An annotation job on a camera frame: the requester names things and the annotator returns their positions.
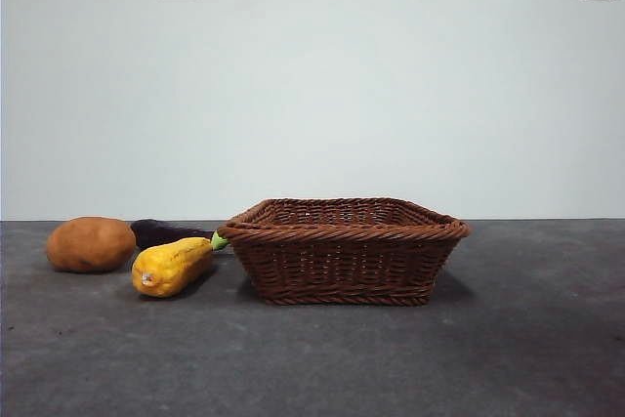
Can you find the purple eggplant with green stem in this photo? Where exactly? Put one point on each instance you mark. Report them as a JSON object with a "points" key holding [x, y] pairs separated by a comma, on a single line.
{"points": [[156, 232]]}

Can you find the brown wicker basket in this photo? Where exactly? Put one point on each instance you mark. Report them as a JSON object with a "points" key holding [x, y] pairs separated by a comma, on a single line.
{"points": [[342, 265]]}

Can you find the brown potato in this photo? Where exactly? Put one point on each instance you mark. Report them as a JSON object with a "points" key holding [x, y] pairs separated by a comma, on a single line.
{"points": [[90, 243]]}

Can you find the yellow squash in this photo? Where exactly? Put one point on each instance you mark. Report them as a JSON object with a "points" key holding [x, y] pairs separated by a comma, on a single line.
{"points": [[171, 265]]}

